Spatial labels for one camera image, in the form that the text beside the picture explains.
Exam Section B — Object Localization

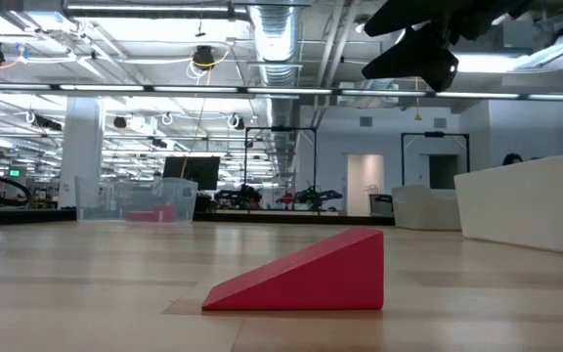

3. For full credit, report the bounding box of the red rectangular block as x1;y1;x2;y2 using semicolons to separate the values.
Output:
125;210;158;224

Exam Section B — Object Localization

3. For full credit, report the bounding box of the silver ventilation duct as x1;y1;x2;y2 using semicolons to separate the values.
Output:
247;0;303;180

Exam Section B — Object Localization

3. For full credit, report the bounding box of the red wedge block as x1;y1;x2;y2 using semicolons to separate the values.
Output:
200;227;385;312

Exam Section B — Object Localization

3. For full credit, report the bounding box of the black background robot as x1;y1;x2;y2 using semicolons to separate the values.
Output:
212;184;264;211
292;184;345;211

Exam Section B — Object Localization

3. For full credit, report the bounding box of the red cube block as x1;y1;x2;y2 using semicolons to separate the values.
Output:
152;203;178;224

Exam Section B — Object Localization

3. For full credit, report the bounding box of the dark office chair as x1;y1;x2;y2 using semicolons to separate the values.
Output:
368;184;394;218

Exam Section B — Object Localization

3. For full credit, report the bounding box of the white column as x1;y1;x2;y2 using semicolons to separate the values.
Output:
57;95;107;209

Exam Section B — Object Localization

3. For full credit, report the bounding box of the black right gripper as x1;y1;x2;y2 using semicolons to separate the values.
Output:
361;0;540;93

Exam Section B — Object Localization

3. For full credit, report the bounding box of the black monitor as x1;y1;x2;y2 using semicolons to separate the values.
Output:
161;155;222;192

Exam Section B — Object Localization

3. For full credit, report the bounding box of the black rig frame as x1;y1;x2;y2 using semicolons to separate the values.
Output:
243;125;319;190
400;131;471;187

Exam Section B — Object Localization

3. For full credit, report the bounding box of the clear plastic bin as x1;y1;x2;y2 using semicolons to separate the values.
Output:
74;176;199;225

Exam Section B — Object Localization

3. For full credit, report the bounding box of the black aluminium table frame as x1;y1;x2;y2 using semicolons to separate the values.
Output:
0;208;396;228

